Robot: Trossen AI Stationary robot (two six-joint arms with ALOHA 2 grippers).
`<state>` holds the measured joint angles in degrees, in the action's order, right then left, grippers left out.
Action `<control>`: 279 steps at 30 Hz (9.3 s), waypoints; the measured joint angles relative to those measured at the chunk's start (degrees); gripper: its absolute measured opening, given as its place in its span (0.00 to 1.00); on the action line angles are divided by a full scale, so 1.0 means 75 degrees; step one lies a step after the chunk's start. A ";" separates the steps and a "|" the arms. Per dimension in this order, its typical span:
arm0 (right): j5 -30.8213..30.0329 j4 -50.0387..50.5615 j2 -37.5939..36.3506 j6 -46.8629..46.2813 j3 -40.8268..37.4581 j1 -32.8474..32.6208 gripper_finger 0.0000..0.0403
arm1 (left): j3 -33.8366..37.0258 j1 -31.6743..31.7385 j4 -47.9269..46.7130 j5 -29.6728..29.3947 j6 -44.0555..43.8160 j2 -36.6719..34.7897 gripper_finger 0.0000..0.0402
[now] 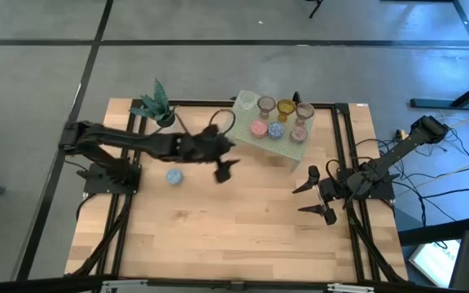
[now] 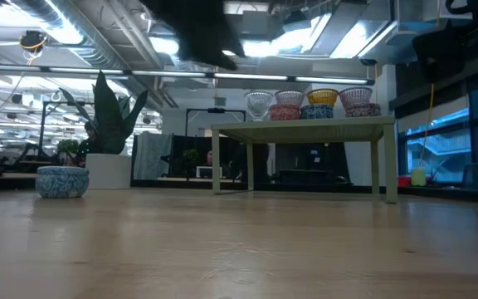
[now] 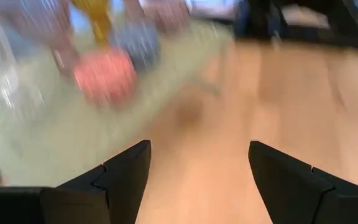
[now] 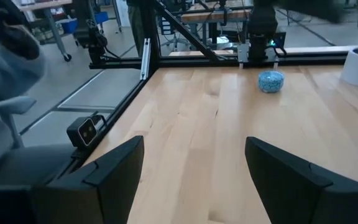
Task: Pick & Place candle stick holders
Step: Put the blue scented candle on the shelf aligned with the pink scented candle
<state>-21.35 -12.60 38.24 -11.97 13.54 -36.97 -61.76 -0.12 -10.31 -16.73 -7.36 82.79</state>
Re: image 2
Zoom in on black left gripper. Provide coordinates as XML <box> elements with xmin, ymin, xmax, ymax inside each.
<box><xmin>139</xmin><ymin>0</ymin><xmax>246</xmax><ymax>71</ymax></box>

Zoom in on clear ribbed glass candle holder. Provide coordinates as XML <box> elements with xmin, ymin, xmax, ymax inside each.
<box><xmin>244</xmin><ymin>91</ymin><xmax>275</xmax><ymax>123</ymax></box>

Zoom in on brown glass cup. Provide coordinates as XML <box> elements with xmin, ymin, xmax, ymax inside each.
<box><xmin>274</xmin><ymin>90</ymin><xmax>306</xmax><ymax>108</ymax></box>

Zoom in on pink ribbed glass candle holder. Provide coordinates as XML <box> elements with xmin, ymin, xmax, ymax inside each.
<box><xmin>339</xmin><ymin>86</ymin><xmax>373</xmax><ymax>110</ymax></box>

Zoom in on purple patterned candle tin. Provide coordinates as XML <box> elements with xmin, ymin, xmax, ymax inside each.
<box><xmin>344</xmin><ymin>102</ymin><xmax>382</xmax><ymax>119</ymax></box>

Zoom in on amber ribbed glass candle holder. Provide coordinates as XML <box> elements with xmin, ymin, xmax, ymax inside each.
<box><xmin>306</xmin><ymin>88</ymin><xmax>340</xmax><ymax>107</ymax></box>

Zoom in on light blue patterned candle tin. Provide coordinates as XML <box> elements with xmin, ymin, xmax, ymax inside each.
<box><xmin>35</xmin><ymin>165</ymin><xmax>90</xmax><ymax>199</ymax></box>

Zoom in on long ceiling light bar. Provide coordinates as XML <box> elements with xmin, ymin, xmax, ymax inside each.
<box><xmin>0</xmin><ymin>64</ymin><xmax>376</xmax><ymax>86</ymax></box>

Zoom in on person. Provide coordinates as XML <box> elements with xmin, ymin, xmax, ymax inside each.
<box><xmin>203</xmin><ymin>149</ymin><xmax>232</xmax><ymax>179</ymax></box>
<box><xmin>75</xmin><ymin>120</ymin><xmax>101</xmax><ymax>168</ymax></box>

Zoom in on green perforated metal shelf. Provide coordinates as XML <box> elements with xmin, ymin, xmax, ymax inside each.
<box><xmin>210</xmin><ymin>115</ymin><xmax>399</xmax><ymax>204</ymax></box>

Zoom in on small white monitor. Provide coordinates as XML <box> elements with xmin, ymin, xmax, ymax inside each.
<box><xmin>196</xmin><ymin>165</ymin><xmax>223</xmax><ymax>179</ymax></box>

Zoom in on grey fabric cover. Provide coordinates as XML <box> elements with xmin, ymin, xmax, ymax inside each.
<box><xmin>133</xmin><ymin>130</ymin><xmax>173</xmax><ymax>180</ymax></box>

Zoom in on green translucent container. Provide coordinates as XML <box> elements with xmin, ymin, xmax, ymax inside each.
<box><xmin>411</xmin><ymin>166</ymin><xmax>427</xmax><ymax>187</ymax></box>

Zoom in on green snake plant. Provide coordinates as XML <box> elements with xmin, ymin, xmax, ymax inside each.
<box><xmin>58</xmin><ymin>70</ymin><xmax>149</xmax><ymax>155</ymax></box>

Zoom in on small green potted plant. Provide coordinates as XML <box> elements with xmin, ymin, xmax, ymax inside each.
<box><xmin>56</xmin><ymin>139</ymin><xmax>81</xmax><ymax>157</ymax></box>

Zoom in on black overhead rig frame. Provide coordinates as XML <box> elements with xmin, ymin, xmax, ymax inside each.
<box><xmin>184</xmin><ymin>106</ymin><xmax>247</xmax><ymax>184</ymax></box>

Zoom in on black ceiling camera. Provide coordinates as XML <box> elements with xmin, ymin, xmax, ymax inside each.
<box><xmin>18</xmin><ymin>29</ymin><xmax>48</xmax><ymax>53</ymax></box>

